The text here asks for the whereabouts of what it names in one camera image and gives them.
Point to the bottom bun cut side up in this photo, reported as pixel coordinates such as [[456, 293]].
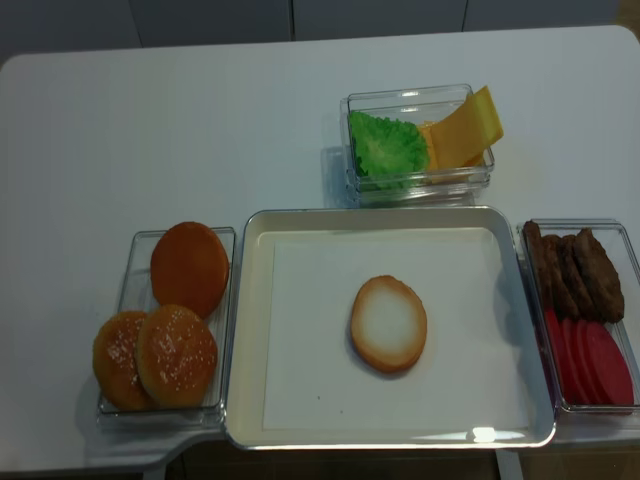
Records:
[[388, 327]]

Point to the leftmost brown meat patty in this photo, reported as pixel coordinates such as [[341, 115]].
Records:
[[547, 272]]

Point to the white rectangular metal tray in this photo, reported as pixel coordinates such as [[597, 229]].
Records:
[[248, 369]]

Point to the plain brown bun half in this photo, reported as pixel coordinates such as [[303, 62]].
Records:
[[189, 267]]

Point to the right sesame top bun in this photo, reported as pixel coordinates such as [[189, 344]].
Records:
[[176, 357]]

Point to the green lettuce leaf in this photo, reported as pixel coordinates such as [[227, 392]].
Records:
[[386, 150]]

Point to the flat yellow cheese slice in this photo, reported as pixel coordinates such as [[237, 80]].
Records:
[[425, 130]]

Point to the clear plastic bun container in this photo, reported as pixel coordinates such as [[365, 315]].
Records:
[[136, 294]]

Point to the rightmost brown meat patty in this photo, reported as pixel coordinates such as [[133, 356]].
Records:
[[599, 276]]

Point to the left sesame top bun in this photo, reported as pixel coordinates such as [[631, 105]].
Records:
[[114, 363]]

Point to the white paper tray liner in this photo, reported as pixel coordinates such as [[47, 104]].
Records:
[[470, 373]]

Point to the sesame bun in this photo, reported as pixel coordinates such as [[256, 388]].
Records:
[[114, 363], [176, 357]]

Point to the upright yellow cheese slice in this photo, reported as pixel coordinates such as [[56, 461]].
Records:
[[461, 139]]

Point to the clear patty and tomato container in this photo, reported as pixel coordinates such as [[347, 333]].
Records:
[[613, 237]]

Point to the clear lettuce and cheese container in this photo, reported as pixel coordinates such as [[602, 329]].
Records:
[[416, 105]]

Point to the red tomato slice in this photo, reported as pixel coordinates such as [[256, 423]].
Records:
[[594, 390], [609, 367], [566, 379], [580, 390]]

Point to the brown meat patty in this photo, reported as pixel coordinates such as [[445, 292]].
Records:
[[571, 297], [599, 276], [573, 280], [547, 272]]

